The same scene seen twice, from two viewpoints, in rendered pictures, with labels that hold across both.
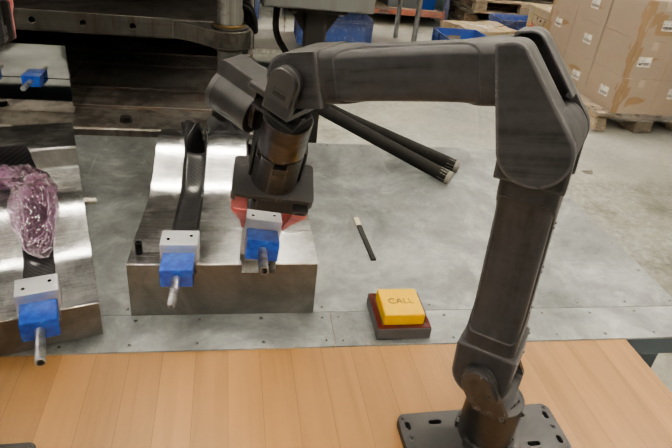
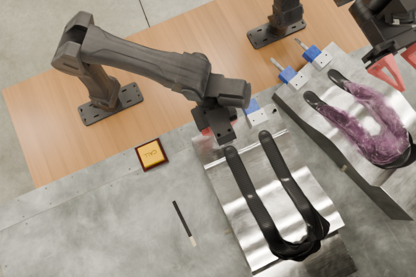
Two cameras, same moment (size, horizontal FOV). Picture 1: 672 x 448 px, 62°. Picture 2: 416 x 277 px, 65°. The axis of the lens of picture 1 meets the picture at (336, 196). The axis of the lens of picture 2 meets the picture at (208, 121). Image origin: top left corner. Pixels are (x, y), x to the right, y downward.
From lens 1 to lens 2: 0.95 m
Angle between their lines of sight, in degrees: 76
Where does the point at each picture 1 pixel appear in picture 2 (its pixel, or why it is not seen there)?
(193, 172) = (296, 194)
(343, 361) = (171, 121)
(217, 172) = (281, 199)
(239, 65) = (234, 81)
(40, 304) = (291, 76)
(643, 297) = (13, 233)
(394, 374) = (148, 122)
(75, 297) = (285, 91)
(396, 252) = (161, 216)
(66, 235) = (319, 119)
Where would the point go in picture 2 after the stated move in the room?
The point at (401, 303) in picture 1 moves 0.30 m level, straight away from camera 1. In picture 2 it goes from (149, 151) to (151, 261)
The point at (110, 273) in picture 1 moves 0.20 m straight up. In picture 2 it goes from (296, 133) to (317, 115)
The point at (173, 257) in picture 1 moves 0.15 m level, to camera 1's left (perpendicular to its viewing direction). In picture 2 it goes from (254, 108) to (304, 97)
